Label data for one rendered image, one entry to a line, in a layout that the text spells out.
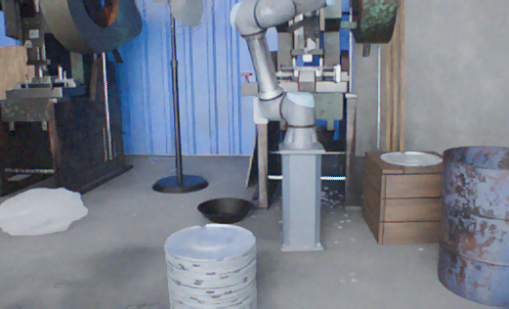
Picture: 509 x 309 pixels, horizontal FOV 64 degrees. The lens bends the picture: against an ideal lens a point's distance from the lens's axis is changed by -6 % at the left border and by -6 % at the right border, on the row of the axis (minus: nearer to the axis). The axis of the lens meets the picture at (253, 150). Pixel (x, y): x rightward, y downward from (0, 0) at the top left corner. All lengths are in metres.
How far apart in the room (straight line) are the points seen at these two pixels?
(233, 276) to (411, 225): 0.98
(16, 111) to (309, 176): 2.01
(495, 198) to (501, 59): 2.67
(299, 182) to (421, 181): 0.54
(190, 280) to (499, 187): 0.99
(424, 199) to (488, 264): 0.53
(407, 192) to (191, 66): 2.46
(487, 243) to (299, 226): 0.78
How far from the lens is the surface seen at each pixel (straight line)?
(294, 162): 1.82
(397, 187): 1.95
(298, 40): 2.51
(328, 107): 2.39
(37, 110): 2.99
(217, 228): 1.53
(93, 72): 3.30
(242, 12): 1.76
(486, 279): 1.62
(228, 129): 3.86
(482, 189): 1.51
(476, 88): 4.01
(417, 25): 3.87
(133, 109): 4.11
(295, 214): 1.88
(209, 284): 1.32
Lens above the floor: 0.80
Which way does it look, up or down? 11 degrees down
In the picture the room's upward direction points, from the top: 1 degrees counter-clockwise
